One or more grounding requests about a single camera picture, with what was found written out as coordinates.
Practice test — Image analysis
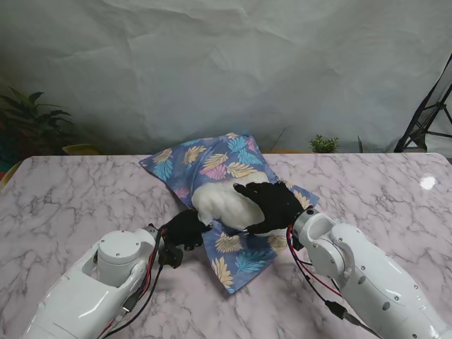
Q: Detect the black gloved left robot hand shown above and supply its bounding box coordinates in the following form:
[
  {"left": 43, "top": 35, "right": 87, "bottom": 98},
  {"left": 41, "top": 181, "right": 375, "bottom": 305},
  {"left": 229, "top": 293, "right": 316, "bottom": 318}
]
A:
[{"left": 164, "top": 209, "right": 213, "bottom": 252}]

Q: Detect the red black arm cable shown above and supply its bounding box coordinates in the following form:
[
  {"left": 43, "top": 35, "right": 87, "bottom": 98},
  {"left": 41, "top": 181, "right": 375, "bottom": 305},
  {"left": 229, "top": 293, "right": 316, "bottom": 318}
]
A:
[
  {"left": 100, "top": 225, "right": 169, "bottom": 338},
  {"left": 285, "top": 225, "right": 384, "bottom": 338}
]

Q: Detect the yellow chair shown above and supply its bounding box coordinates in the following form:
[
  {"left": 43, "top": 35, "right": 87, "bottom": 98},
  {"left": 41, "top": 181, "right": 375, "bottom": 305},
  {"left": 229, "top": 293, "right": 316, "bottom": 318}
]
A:
[{"left": 62, "top": 143, "right": 103, "bottom": 156}]

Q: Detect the black tripod light stand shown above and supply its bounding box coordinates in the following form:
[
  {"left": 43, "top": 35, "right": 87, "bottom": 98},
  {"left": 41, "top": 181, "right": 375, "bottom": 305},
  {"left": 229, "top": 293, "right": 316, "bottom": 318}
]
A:
[{"left": 393, "top": 52, "right": 452, "bottom": 153}]

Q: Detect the red black right arm cable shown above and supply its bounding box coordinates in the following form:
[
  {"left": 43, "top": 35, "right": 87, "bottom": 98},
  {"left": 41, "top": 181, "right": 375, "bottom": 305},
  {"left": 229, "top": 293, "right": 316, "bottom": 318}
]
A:
[{"left": 285, "top": 225, "right": 384, "bottom": 338}]

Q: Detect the blue leaf print pillowcase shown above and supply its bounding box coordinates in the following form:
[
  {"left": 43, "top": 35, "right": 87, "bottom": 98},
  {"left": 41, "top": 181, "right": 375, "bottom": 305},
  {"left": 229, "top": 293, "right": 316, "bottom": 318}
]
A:
[{"left": 138, "top": 132, "right": 319, "bottom": 296}]

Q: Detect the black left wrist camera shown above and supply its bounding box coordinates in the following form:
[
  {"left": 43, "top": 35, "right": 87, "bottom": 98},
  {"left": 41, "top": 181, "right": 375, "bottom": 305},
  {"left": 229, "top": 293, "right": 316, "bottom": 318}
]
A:
[{"left": 157, "top": 242, "right": 185, "bottom": 270}]

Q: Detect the white pillow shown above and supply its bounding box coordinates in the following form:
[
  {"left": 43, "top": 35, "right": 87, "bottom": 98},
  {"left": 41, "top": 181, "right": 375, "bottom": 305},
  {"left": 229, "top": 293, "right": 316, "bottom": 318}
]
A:
[{"left": 192, "top": 172, "right": 285, "bottom": 231}]

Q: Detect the wrinkled white backdrop sheet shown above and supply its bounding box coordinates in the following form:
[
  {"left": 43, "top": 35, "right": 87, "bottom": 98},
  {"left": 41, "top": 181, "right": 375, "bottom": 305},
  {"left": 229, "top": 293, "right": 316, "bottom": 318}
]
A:
[{"left": 0, "top": 0, "right": 452, "bottom": 156}]

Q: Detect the large green leafy plant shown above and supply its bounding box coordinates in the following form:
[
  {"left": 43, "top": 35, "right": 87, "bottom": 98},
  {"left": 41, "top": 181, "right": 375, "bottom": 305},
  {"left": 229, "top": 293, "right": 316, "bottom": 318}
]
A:
[{"left": 0, "top": 84, "right": 77, "bottom": 156}]

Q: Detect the red black left arm cable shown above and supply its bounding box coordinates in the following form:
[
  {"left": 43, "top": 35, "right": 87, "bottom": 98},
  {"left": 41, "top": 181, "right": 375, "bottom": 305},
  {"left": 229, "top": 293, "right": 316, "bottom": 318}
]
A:
[{"left": 100, "top": 225, "right": 169, "bottom": 338}]

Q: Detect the small green potted plant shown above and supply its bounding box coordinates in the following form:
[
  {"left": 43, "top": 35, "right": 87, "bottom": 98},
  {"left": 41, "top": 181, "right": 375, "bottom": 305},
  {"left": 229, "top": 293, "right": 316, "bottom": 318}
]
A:
[{"left": 308, "top": 134, "right": 340, "bottom": 154}]

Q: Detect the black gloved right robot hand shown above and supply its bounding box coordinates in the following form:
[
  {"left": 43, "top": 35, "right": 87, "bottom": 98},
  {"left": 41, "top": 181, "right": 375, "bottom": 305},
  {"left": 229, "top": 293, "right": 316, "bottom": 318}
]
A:
[{"left": 232, "top": 181, "right": 308, "bottom": 237}]

